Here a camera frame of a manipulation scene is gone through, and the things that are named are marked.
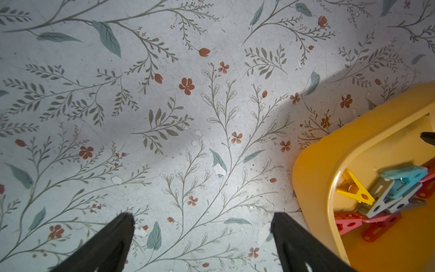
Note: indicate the yellow plastic storage box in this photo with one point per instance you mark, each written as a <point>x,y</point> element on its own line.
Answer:
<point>383,139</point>

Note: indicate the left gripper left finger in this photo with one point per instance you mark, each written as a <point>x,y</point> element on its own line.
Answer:
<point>107,251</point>

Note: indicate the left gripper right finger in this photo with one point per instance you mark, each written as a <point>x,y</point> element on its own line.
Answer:
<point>300,251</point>

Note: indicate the red clothespin in box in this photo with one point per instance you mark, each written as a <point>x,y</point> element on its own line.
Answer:
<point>427,190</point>

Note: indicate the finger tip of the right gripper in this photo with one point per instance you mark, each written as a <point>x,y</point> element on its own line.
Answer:
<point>428,137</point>

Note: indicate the grey clothespin in box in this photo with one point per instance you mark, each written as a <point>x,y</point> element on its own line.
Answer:
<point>383,204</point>

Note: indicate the yellow clothespin in box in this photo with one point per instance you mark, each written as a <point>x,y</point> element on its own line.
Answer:
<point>352,188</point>

